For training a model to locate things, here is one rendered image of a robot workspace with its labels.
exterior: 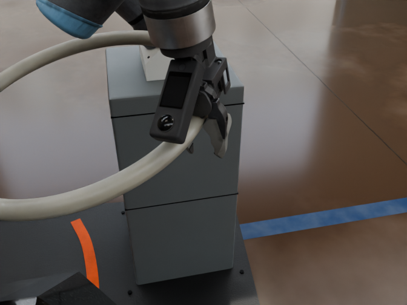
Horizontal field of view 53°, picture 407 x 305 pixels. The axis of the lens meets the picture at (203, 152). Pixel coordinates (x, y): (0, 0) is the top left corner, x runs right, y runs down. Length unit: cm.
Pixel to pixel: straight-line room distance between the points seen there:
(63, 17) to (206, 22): 21
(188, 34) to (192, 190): 94
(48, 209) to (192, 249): 110
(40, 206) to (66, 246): 136
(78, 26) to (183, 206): 94
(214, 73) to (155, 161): 15
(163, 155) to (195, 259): 113
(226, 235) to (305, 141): 112
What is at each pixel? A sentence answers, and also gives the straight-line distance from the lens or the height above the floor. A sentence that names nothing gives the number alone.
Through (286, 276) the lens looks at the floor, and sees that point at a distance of 180.
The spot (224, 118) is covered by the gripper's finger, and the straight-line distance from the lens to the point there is 60.
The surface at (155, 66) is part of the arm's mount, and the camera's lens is 125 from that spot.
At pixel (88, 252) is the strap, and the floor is 2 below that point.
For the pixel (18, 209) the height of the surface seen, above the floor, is 102.
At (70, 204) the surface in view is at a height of 103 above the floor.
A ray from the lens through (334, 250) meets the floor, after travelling 194.
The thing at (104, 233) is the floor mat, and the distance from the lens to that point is 195.
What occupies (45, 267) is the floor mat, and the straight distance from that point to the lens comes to 189.
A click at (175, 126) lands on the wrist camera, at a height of 111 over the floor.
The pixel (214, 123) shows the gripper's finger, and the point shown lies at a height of 108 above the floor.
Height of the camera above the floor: 140
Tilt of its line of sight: 36 degrees down
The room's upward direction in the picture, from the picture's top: straight up
